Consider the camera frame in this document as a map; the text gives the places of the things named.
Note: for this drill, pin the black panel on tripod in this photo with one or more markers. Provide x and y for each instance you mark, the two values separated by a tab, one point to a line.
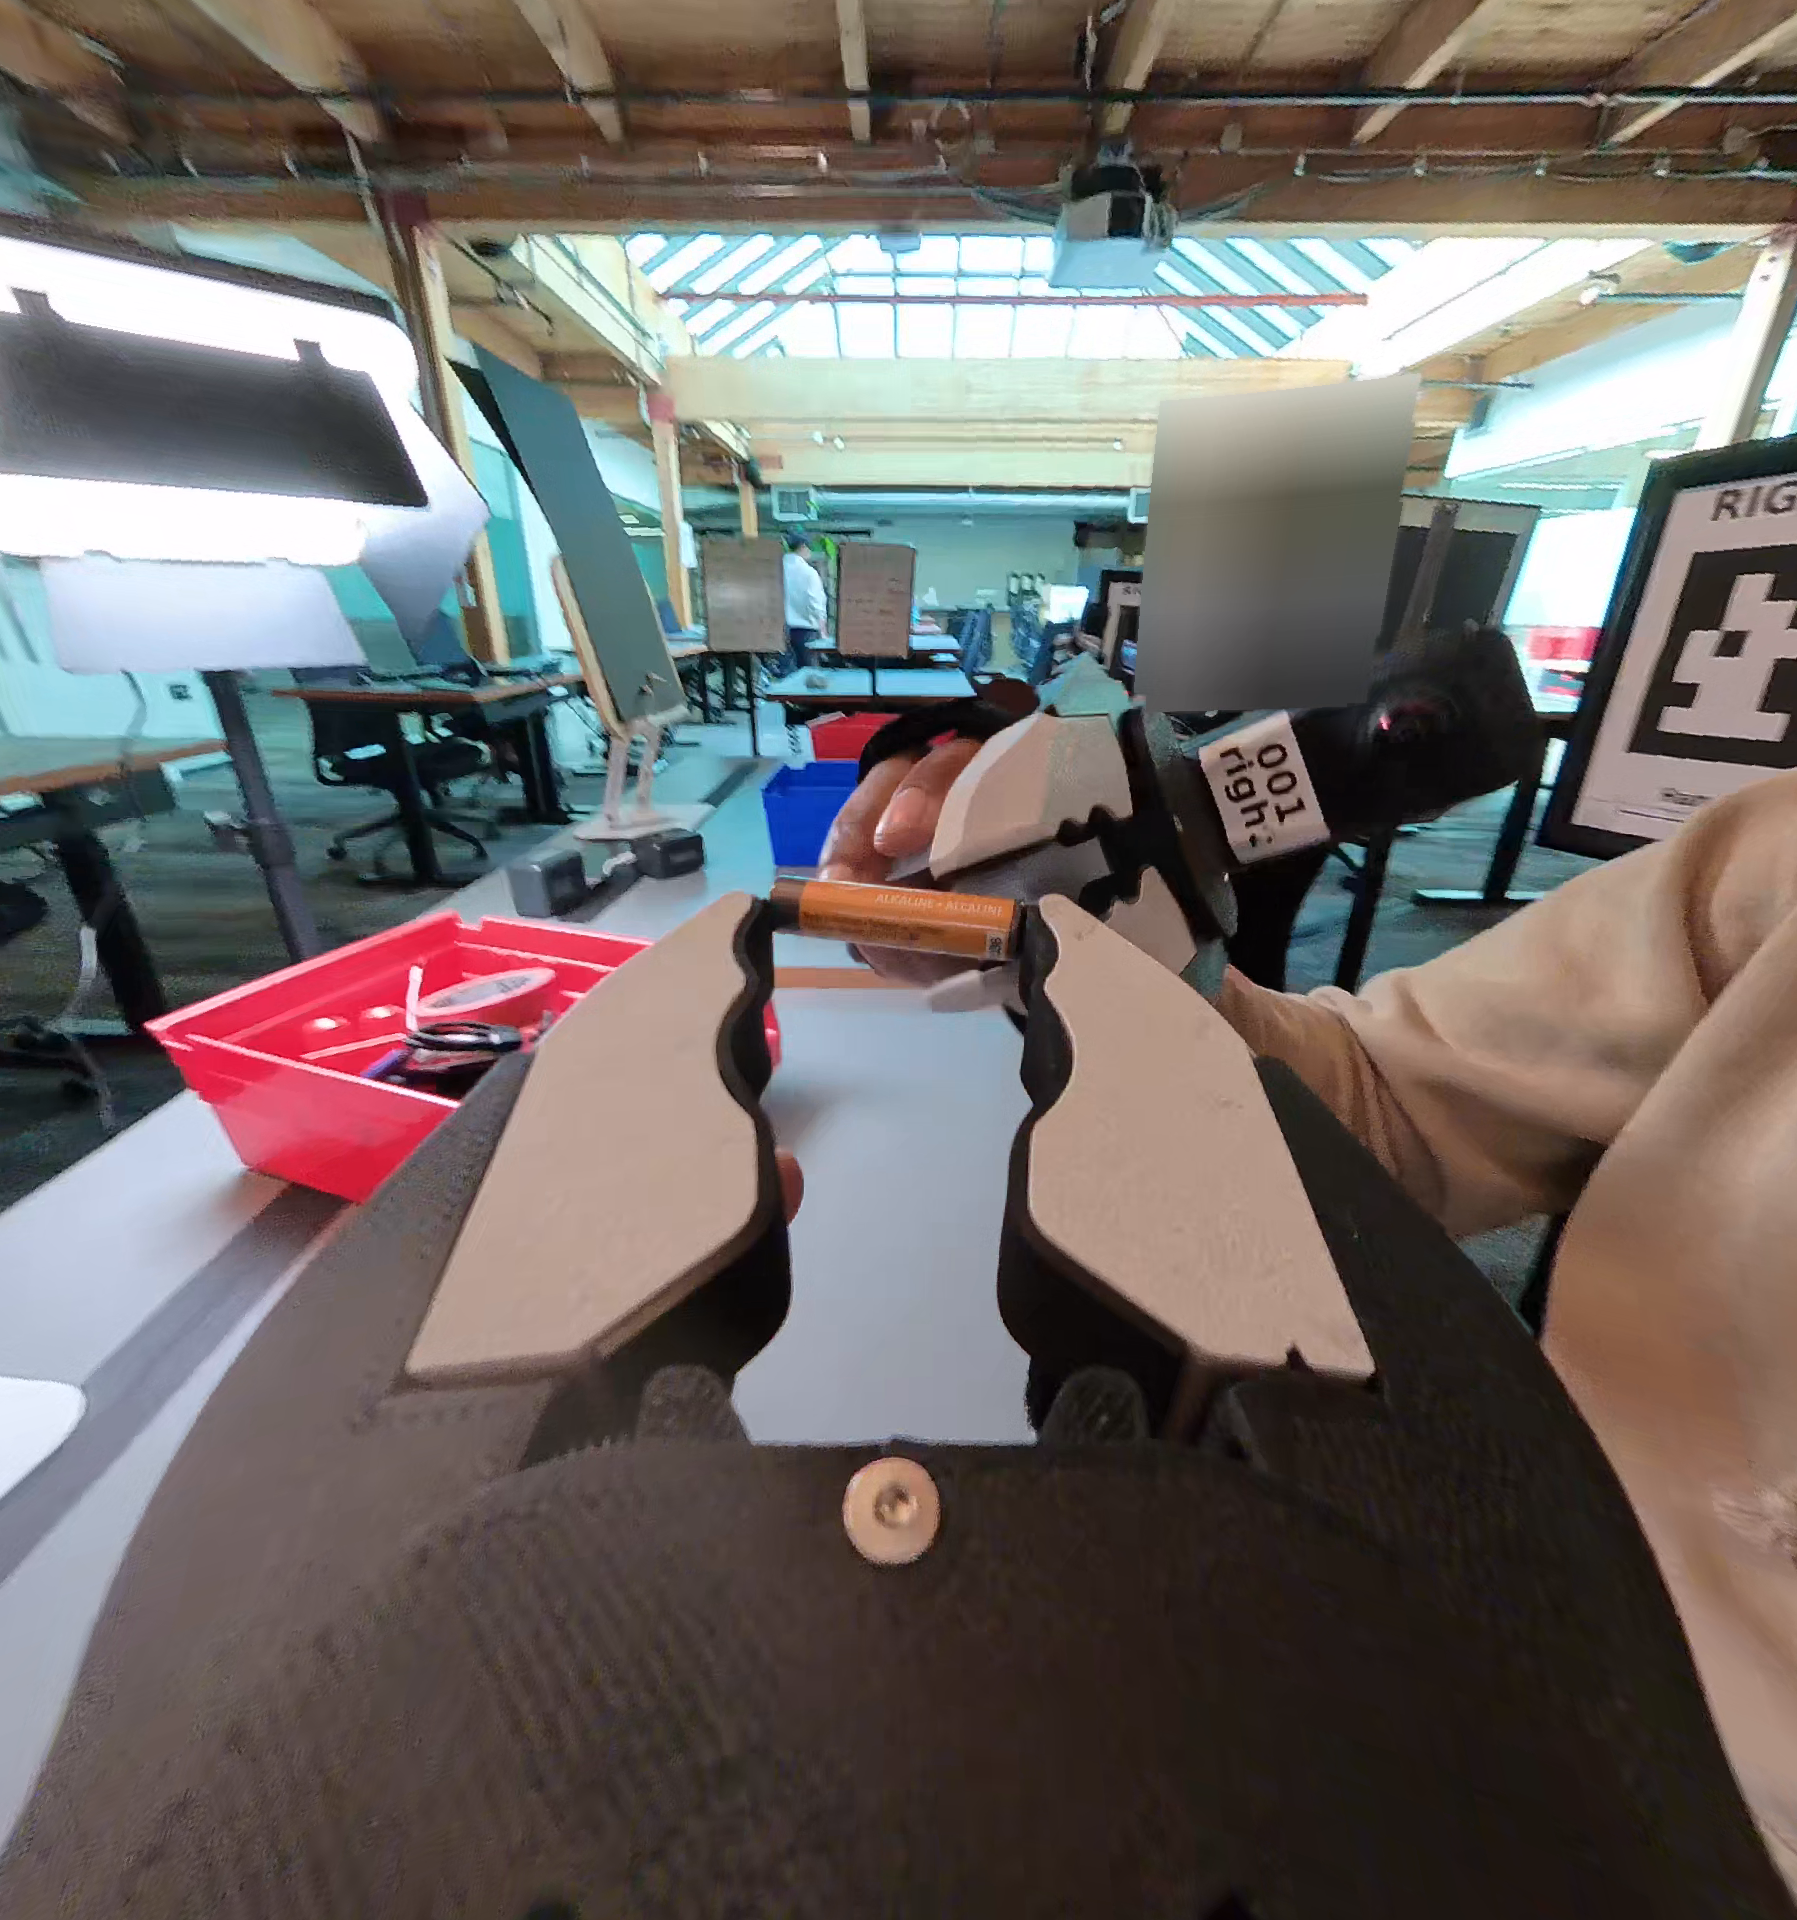
1467	576

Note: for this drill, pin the person's beige hoodie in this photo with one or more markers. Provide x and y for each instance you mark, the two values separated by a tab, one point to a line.
1737	1351

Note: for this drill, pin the black box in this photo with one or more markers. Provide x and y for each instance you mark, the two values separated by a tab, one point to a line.
667	858

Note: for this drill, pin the blue plastic bin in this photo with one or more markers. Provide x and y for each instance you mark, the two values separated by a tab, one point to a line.
806	818

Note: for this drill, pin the grey upright panel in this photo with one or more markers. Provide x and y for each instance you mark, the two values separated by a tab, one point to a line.
581	527

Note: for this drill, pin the red tape roll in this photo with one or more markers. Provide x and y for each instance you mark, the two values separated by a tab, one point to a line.
485	990

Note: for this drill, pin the brown wooden stick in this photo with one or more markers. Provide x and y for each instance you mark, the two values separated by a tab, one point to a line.
898	916

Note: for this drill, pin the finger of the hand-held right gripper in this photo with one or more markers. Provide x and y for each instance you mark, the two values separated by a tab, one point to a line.
1040	779
1138	922

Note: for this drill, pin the person's right hand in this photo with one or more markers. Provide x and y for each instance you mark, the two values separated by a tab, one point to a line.
898	809

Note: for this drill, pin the red plastic bin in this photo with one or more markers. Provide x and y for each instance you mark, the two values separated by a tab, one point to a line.
844	737
283	1111

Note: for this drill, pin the background wooden desk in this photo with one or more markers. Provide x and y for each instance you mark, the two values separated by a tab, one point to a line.
58	764
432	692

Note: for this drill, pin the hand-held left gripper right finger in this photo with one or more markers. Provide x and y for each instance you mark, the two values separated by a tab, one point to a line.
1183	1201

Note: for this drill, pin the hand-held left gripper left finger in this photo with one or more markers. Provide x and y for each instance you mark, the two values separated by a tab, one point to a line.
596	1169

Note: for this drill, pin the person's left hand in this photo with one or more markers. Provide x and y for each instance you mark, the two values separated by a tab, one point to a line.
789	1187

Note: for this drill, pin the dark grey box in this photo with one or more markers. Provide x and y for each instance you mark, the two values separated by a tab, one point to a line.
545	888

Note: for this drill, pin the easel whiteboard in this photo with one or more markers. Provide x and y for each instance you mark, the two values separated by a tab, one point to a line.
743	594
877	597

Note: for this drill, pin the wooden easel stand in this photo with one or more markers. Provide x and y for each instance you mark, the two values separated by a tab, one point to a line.
634	794

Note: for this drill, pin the black office chair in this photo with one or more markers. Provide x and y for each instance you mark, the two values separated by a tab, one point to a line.
387	779

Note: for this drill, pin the studio light panel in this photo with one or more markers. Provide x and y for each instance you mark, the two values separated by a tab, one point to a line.
192	600

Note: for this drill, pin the person's right forearm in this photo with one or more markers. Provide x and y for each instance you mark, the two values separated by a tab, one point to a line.
1438	1050

